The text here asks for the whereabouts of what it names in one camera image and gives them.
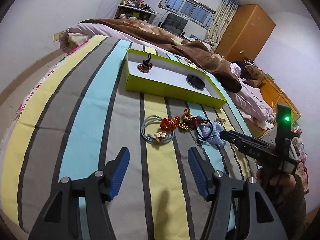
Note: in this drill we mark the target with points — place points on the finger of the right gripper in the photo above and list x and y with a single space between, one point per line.
245 137
230 138

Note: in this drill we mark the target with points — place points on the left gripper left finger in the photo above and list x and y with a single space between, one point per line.
60 216

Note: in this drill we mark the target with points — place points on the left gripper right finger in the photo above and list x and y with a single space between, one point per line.
239 206

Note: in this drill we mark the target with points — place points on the red gold bead charm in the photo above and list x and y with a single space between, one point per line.
188 122

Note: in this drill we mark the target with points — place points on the black smart wristband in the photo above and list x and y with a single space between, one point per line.
195 82

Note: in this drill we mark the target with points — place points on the person's right hand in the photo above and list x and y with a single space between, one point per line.
289 202

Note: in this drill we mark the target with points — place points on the pink floral duvet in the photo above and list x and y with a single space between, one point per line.
82 32

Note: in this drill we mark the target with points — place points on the wooden bed headboard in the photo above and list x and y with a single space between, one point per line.
280 97

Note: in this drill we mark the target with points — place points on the brown teddy bear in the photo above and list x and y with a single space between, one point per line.
255 76

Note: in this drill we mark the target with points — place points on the brown fleece blanket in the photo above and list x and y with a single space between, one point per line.
195 51

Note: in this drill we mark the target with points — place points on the striped bed cover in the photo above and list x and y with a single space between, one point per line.
78 118

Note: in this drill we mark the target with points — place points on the wooden wardrobe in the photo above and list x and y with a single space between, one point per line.
246 34

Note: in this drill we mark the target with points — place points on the green shallow cardboard box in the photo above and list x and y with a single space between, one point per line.
165 75

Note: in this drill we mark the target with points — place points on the patterned window curtain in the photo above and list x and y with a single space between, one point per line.
222 18

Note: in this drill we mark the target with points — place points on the black office chair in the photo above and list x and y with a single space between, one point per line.
174 24

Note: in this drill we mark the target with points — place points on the barred window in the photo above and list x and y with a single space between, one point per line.
191 9

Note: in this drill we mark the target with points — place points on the cluttered desk shelf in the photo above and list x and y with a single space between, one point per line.
136 10

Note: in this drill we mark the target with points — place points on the wall power socket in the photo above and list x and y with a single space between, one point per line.
58 35

